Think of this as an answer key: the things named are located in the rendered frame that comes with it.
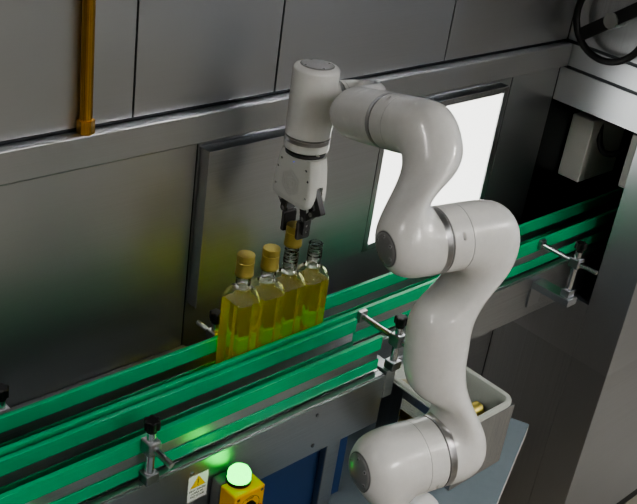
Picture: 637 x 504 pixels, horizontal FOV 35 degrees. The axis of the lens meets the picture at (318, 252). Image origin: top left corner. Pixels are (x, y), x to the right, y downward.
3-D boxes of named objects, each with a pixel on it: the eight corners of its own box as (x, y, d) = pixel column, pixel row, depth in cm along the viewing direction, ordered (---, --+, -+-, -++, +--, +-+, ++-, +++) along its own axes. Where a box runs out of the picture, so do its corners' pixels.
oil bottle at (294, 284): (278, 349, 212) (290, 260, 201) (296, 362, 208) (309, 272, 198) (257, 357, 208) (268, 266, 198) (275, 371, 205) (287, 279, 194)
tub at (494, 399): (431, 378, 232) (438, 347, 228) (508, 431, 218) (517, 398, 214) (378, 404, 221) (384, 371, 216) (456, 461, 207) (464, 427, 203)
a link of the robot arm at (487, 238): (373, 470, 171) (452, 447, 179) (412, 513, 162) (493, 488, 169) (404, 195, 150) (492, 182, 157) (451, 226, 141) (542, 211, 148)
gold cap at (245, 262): (249, 281, 187) (251, 260, 185) (231, 276, 188) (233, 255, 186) (256, 272, 190) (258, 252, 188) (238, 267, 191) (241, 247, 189)
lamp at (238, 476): (240, 468, 186) (242, 455, 185) (256, 482, 183) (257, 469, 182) (221, 478, 183) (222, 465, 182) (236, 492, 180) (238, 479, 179)
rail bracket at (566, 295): (530, 298, 264) (551, 221, 253) (584, 329, 254) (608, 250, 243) (519, 303, 261) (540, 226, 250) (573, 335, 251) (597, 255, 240)
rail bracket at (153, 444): (153, 473, 174) (158, 411, 168) (178, 498, 170) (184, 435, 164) (133, 482, 172) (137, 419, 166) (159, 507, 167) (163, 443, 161)
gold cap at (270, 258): (270, 261, 195) (273, 241, 193) (282, 269, 193) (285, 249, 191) (256, 265, 193) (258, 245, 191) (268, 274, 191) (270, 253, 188)
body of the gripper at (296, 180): (272, 137, 186) (266, 192, 191) (309, 158, 180) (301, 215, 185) (303, 131, 191) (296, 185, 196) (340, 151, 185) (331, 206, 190)
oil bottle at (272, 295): (258, 359, 208) (269, 268, 197) (276, 372, 204) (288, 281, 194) (236, 367, 204) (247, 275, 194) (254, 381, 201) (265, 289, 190)
